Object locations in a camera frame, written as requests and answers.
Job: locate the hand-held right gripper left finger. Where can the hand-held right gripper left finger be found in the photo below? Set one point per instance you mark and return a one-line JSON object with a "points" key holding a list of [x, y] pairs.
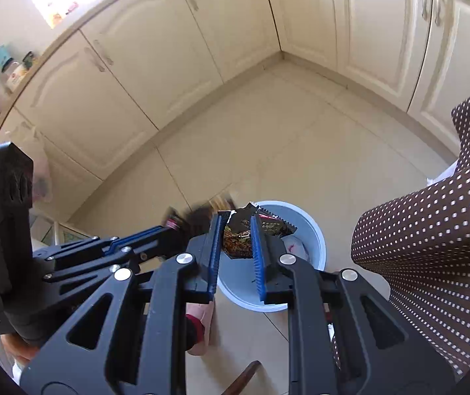
{"points": [[214, 255]]}

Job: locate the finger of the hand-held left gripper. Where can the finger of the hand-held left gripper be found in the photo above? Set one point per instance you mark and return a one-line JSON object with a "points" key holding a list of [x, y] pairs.
{"points": [[136, 236], [144, 255]]}

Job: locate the blue trash bin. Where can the blue trash bin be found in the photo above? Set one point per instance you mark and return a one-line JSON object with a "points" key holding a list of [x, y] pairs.
{"points": [[235, 284]]}

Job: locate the small dark packet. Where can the small dark packet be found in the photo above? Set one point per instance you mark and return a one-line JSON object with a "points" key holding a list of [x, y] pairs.
{"points": [[196, 220]]}

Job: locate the orange bottle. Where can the orange bottle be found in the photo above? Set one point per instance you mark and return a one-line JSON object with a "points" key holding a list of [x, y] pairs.
{"points": [[57, 18]]}

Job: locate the small jar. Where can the small jar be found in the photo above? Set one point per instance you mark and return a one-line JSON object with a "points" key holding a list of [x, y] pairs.
{"points": [[72, 7]]}

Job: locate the teal lid jar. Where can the teal lid jar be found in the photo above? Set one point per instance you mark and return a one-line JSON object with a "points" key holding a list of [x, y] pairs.
{"points": [[1, 56]]}

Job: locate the black snack wrapper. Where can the black snack wrapper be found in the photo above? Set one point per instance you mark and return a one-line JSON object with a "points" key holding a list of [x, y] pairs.
{"points": [[239, 230]]}

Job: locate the white plastic bag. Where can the white plastic bag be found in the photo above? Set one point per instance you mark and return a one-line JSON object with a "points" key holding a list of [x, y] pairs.
{"points": [[294, 247]]}

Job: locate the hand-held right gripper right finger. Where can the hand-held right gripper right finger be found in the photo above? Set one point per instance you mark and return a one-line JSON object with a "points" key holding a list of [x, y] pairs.
{"points": [[259, 255]]}

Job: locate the dark lid jar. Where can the dark lid jar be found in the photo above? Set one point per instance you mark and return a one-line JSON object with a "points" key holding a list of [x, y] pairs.
{"points": [[30, 61]]}

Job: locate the brown polka dot tablecloth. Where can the brown polka dot tablecloth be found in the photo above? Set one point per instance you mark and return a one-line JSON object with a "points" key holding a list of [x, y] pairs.
{"points": [[432, 255]]}

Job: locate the white label jar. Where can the white label jar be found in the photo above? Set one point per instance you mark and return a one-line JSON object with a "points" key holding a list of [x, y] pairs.
{"points": [[16, 77]]}

